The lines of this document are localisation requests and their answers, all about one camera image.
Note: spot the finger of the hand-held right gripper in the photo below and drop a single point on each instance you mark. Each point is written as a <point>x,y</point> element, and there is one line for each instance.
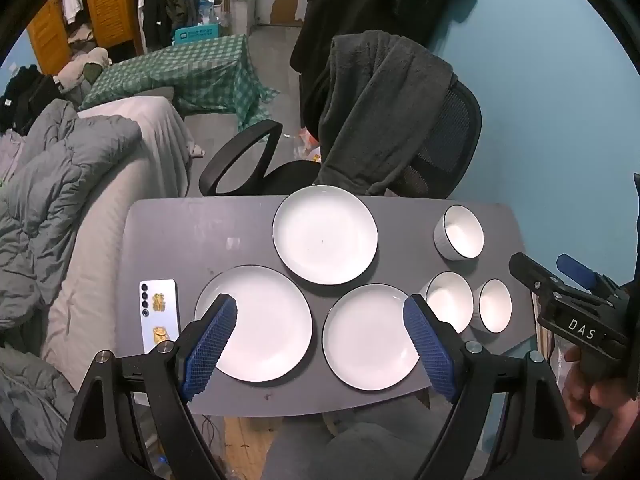
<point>530,272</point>
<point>575,267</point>

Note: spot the dark grey fleece robe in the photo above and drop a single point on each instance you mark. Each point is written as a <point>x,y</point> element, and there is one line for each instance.
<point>370,100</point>

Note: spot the bed with light grey sheet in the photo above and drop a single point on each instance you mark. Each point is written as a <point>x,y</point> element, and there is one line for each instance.
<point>125,190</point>

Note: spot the black mesh office chair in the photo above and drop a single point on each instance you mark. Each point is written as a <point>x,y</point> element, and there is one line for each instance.
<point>450,130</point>

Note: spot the white ribbed bowl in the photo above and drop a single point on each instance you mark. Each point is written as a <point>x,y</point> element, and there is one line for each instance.
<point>462,232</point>
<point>495,306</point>
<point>450,300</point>

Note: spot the grey quilted duvet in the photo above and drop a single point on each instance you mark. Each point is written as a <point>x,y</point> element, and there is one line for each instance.
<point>55,175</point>

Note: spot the black clothes pile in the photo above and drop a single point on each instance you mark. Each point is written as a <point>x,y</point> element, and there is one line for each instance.
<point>25,97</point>

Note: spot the person's right hand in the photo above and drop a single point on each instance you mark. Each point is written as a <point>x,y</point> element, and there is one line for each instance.
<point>612,412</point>

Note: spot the dark grey quilted blanket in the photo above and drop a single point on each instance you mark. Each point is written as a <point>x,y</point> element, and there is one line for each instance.
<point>20,400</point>

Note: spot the rack of dark hanging clothes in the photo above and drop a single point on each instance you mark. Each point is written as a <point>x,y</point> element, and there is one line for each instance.
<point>165,0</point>

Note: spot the black hanging coat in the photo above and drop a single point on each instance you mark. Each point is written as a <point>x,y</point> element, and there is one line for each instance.
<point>370,0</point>

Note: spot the beige and olive clothes pile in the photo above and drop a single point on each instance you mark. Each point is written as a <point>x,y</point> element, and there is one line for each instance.
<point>82,67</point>

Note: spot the wooden plank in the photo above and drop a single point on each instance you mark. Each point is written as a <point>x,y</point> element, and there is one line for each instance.
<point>543,342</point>

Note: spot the plastic bag litter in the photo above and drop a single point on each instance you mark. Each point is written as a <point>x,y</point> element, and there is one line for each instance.
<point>305,145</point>

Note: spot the white smartphone with gold stickers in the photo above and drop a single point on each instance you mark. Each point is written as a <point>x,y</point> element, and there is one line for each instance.
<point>159,317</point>

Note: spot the blue plastic crate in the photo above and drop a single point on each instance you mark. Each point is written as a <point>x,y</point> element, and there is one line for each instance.
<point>197,34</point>

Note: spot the orange wooden wardrobe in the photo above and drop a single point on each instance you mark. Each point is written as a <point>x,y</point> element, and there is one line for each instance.
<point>107,0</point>

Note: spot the green checked cloth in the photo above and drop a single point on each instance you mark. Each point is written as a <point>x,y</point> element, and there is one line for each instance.
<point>200,67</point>

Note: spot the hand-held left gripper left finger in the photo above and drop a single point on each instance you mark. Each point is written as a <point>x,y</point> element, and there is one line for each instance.
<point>210,350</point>

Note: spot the white plate with black rim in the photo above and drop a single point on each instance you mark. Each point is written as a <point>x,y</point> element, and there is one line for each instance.
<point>325,234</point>
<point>265,322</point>
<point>367,337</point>

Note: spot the lilac pillow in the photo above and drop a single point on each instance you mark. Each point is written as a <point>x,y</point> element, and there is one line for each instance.
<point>10,150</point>

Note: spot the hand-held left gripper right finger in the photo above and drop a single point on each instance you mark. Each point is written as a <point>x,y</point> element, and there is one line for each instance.
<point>430,350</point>

